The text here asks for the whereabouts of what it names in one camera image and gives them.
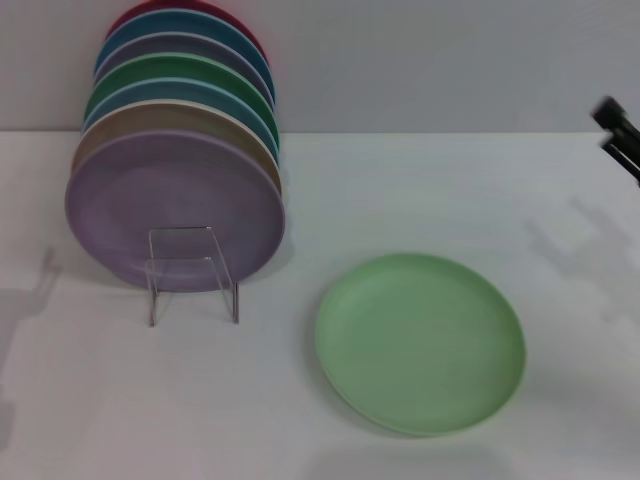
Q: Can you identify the light blue plate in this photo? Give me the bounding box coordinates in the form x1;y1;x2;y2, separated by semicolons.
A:
81;75;281;157

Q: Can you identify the red plate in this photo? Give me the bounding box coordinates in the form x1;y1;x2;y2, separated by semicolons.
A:
104;0;271;67

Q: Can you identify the clear acrylic plate rack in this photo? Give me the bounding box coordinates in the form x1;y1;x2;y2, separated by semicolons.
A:
143;225;240;329

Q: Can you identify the lavender plate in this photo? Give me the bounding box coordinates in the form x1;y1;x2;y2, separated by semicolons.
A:
64;128;287;295

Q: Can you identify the teal blue plate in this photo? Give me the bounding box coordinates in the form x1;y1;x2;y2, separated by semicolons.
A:
94;8;276;105

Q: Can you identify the tan plate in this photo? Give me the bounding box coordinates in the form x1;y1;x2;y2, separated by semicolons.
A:
69;98;289;201

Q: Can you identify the grey purple plate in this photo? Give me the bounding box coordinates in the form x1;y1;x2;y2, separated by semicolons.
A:
92;32;276;109

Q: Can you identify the dark green plate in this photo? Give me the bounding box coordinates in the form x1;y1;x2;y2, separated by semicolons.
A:
83;51;279;142

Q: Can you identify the light green plate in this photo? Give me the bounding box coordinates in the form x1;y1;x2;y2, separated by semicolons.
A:
313;252;527;441

